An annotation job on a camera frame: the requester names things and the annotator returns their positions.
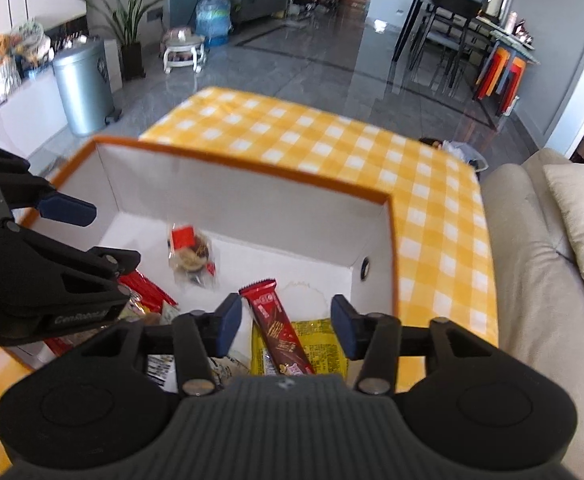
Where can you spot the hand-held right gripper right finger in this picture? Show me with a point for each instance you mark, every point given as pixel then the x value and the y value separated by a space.
pixel 344 325

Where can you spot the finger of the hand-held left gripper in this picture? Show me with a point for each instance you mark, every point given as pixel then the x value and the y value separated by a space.
pixel 67 210
pixel 72 265

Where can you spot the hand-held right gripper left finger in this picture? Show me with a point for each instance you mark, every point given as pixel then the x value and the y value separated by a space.
pixel 229 322

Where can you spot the red snack bag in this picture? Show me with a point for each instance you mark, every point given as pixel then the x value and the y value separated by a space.
pixel 59 346

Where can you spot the yellow snack packet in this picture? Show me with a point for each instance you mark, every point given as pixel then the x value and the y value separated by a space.
pixel 322 345

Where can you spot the dark red chocolate bar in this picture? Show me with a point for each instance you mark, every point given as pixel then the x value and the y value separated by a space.
pixel 147 290
pixel 277 330

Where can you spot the clear pastry packet red label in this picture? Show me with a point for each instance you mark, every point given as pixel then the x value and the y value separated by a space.
pixel 192 257

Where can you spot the orange cardboard box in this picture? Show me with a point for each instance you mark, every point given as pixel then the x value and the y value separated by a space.
pixel 272 200

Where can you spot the white low cabinet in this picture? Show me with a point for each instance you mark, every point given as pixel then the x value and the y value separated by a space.
pixel 27 110

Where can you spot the silver trash can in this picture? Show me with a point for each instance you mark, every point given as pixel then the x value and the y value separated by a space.
pixel 82 90

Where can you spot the potted long-leaf plant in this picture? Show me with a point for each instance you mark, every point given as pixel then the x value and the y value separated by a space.
pixel 133 62

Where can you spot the brown plush toy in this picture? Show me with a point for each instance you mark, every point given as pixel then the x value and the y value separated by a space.
pixel 1 50

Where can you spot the yellow checked tablecloth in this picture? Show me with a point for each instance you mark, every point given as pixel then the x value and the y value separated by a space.
pixel 322 135

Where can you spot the white rolling stool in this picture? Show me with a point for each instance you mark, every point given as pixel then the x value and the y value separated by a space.
pixel 184 52

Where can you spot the beige sofa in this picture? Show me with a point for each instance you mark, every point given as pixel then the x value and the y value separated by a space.
pixel 531 260

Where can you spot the small bin with white bag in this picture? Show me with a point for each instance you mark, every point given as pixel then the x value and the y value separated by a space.
pixel 459 152

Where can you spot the blue water jug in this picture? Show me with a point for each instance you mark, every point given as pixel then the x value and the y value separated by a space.
pixel 213 20

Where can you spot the stack of coloured stools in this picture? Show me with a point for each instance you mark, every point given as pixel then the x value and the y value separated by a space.
pixel 501 70

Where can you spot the glass side table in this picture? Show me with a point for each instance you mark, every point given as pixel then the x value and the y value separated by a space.
pixel 516 45

